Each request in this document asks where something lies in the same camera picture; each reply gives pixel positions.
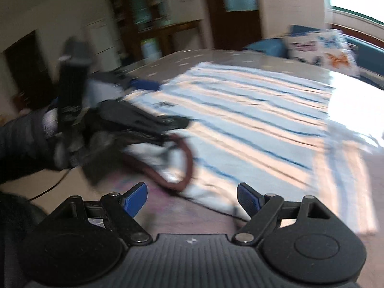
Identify brown door with glass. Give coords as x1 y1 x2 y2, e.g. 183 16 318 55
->
200 0 265 50

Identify blue striped towel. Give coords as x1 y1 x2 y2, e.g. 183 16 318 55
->
120 61 379 235

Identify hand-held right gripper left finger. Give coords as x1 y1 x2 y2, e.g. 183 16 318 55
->
44 182 153 246

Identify dark wooden bookshelf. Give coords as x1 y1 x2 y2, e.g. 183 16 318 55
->
109 0 205 66

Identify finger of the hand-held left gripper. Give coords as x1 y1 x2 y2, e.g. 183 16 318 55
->
97 100 190 145
97 71 161 93

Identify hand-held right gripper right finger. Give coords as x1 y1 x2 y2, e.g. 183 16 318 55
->
232 182 343 246

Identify person's dark clothing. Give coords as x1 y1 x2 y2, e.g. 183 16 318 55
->
0 191 48 288

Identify person's left forearm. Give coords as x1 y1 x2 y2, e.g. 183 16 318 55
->
0 109 70 184

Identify blue sofa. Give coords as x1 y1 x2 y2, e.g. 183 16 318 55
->
243 25 384 91

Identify dark wooden door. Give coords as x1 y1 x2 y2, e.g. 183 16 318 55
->
2 29 58 117

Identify butterfly print pillow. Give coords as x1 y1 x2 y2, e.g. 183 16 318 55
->
283 29 360 77

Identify white cabinet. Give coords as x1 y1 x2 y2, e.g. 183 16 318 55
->
86 18 121 68

